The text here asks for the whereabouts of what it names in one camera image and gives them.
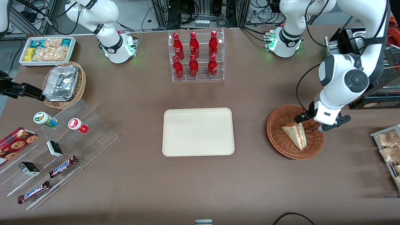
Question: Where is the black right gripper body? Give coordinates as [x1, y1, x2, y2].
[0, 70, 15, 98]

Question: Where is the triangle sandwich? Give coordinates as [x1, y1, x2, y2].
[281, 123, 307, 151]

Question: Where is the brown wicker basket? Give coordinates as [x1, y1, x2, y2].
[267, 104, 325, 160]

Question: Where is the light wicker basket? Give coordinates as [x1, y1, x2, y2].
[42, 61, 87, 109]

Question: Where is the cream plastic tray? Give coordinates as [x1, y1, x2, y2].
[162, 108, 235, 157]

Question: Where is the green lid snack cup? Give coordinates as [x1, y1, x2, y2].
[33, 112, 58, 128]

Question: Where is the aluminium foil containers stack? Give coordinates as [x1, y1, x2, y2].
[43, 65, 79, 102]

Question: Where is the yellow snack packet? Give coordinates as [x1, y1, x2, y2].
[24, 47, 37, 62]

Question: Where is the clear cracker bag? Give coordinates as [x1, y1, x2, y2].
[32, 46, 68, 62]
[44, 38, 63, 48]

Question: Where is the black hot food display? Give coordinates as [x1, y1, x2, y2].
[324, 0, 400, 110]

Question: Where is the red cookie box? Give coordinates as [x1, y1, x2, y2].
[0, 127, 39, 167]

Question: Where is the red lid snack cup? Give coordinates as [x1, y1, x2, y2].
[68, 118, 89, 134]

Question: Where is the white snack bin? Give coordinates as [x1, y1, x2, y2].
[19, 36, 77, 67]

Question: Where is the small black box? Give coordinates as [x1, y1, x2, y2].
[46, 141, 64, 158]
[18, 161, 41, 177]

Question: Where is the clear acrylic step display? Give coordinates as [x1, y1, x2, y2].
[0, 99, 119, 211]

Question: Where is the Snickers bar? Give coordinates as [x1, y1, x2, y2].
[49, 155, 79, 179]
[17, 180, 51, 204]

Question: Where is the red soda bottle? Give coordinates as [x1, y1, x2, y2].
[173, 56, 184, 79]
[189, 31, 200, 59]
[173, 33, 185, 60]
[208, 55, 218, 77]
[189, 54, 199, 78]
[209, 30, 219, 57]

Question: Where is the clear acrylic bottle rack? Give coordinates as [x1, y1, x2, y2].
[168, 28, 225, 83]

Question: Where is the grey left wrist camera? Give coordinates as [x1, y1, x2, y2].
[319, 115, 351, 132]

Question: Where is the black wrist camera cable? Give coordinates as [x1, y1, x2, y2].
[295, 61, 322, 124]

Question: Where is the black looped cable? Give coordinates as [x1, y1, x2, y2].
[272, 212, 316, 225]

